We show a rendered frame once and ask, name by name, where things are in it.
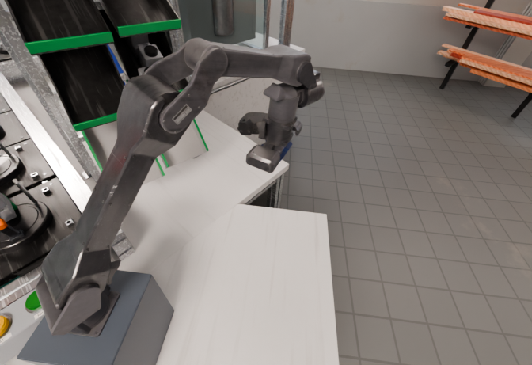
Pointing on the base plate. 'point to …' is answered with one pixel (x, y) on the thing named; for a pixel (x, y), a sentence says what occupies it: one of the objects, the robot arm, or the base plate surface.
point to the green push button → (32, 302)
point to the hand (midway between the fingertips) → (273, 157)
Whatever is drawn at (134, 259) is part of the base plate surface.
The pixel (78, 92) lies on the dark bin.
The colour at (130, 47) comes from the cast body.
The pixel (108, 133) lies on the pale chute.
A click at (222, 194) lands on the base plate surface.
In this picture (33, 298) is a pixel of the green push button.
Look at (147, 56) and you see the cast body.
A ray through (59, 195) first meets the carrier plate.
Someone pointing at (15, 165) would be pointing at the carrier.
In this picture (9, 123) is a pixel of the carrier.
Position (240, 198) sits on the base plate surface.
